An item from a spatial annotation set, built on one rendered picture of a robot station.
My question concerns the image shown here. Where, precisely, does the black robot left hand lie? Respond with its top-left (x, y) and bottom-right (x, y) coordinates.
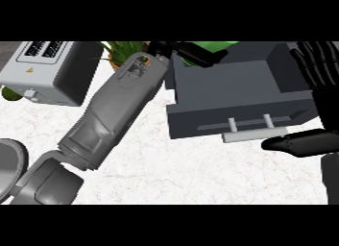
top-left (146, 40), bottom-right (228, 69)

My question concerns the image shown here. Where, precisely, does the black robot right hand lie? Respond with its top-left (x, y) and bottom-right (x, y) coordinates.
top-left (259, 40), bottom-right (339, 159)

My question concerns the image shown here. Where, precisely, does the green cup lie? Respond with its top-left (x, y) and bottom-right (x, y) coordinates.
top-left (176, 40), bottom-right (240, 67)

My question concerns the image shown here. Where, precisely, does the dark grey open drawer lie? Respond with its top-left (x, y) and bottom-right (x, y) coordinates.
top-left (163, 41), bottom-right (316, 111)

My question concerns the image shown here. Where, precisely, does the dark grey drawer front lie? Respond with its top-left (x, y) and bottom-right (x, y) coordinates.
top-left (165, 90), bottom-right (319, 140)

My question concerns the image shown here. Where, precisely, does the potted green plant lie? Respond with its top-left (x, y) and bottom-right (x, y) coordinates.
top-left (92, 40), bottom-right (151, 72)

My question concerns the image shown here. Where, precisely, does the grey toaster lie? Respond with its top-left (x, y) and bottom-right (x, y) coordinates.
top-left (0, 40), bottom-right (104, 108)

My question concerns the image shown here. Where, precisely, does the green round fruit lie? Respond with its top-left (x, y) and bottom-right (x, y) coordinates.
top-left (0, 85), bottom-right (23, 102)

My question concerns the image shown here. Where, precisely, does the grey round metal bowl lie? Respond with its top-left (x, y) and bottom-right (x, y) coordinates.
top-left (0, 137), bottom-right (29, 206)

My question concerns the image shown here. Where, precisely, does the pale grey drawer handle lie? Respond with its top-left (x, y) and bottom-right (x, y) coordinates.
top-left (221, 113), bottom-right (288, 144)

